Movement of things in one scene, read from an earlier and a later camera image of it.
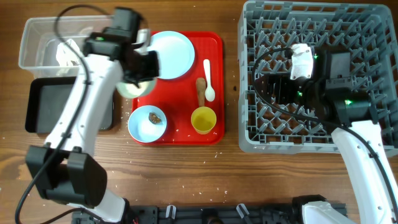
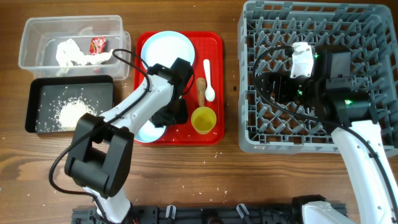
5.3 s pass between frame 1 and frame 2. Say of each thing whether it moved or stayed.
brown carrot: stayed
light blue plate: stayed
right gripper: stayed
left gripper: moved
